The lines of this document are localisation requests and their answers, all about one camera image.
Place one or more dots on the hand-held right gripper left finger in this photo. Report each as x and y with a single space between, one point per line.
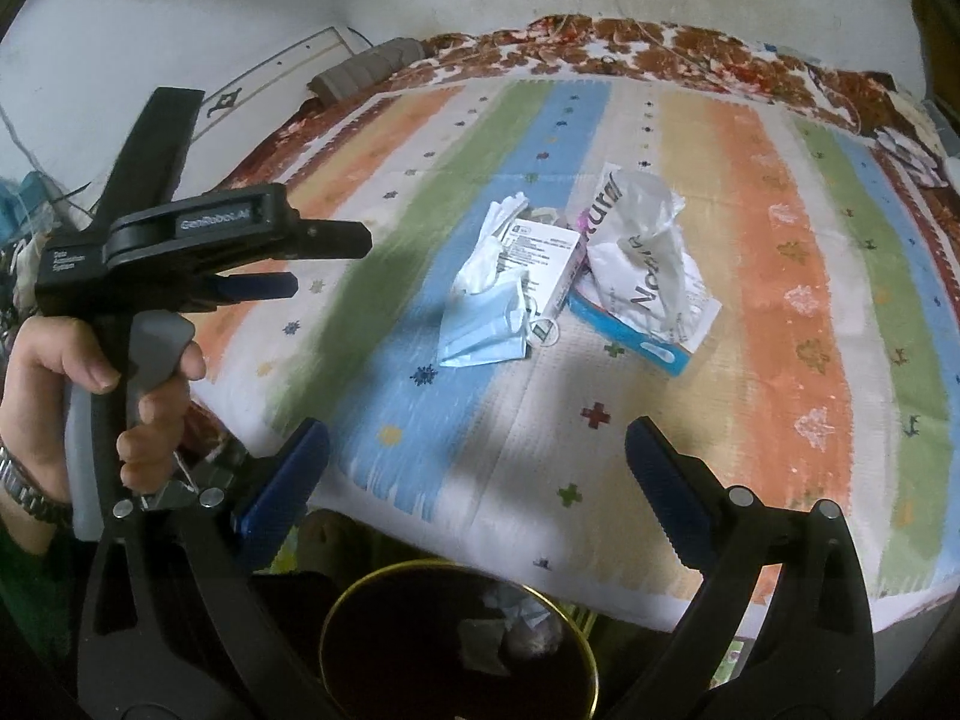
281 480

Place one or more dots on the teal cloth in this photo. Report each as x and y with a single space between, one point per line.
22 191

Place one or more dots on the person's left forearm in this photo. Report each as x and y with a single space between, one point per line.
30 592

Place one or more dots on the grey folded cloth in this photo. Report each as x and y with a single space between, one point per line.
360 71

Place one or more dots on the white paper trash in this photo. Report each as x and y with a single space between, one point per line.
540 270

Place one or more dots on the dark gold-rimmed trash bin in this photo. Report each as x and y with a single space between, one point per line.
420 660

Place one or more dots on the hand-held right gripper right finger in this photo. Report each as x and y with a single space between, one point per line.
667 495

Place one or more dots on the blue cardboard box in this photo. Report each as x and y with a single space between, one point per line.
652 356

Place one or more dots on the green cartoon mat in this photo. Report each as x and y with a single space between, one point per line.
289 551
736 660

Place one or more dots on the person's left hand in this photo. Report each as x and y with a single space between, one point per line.
37 382

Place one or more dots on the white ornamented panel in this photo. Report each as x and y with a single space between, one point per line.
262 82

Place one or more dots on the white tissue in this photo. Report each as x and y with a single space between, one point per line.
480 262

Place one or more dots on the blue face mask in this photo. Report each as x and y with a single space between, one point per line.
480 334

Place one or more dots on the crumpled paper scrap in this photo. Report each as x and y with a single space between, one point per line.
521 611

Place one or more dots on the metal wristwatch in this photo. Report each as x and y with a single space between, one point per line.
30 495

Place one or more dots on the small round paper seal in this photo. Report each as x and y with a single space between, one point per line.
544 331

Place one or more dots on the striped blanket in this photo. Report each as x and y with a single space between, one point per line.
750 277

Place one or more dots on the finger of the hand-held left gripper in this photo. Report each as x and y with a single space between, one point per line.
255 286
334 236

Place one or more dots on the pink plastic wrapper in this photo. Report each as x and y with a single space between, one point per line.
581 219

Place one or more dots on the white plastic bag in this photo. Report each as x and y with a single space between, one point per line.
645 262

